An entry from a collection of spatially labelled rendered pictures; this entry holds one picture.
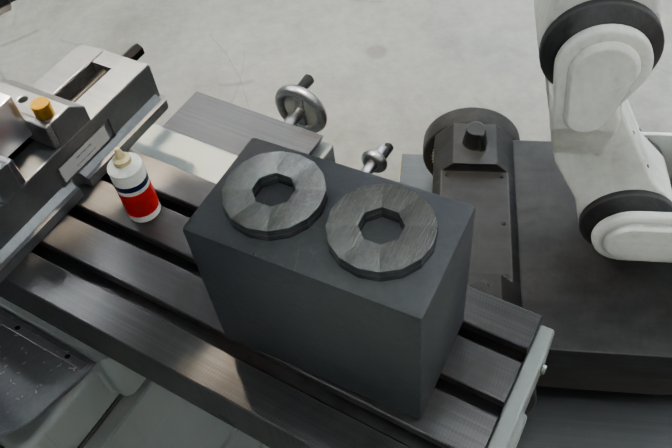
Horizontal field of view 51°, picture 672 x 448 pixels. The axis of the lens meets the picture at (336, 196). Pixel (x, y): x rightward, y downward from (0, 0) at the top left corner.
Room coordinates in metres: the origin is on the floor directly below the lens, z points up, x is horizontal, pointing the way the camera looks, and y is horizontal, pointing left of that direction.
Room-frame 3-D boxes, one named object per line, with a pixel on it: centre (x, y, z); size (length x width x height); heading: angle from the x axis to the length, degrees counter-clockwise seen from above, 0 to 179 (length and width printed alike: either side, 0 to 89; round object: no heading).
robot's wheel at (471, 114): (1.01, -0.29, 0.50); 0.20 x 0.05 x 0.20; 78
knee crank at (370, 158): (0.96, -0.06, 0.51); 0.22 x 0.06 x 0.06; 145
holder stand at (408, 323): (0.37, 0.01, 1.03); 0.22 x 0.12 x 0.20; 58
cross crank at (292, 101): (1.02, 0.07, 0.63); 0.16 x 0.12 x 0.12; 145
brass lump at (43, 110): (0.64, 0.32, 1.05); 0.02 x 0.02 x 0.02
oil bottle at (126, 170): (0.57, 0.23, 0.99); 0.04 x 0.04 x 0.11
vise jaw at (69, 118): (0.68, 0.36, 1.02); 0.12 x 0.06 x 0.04; 56
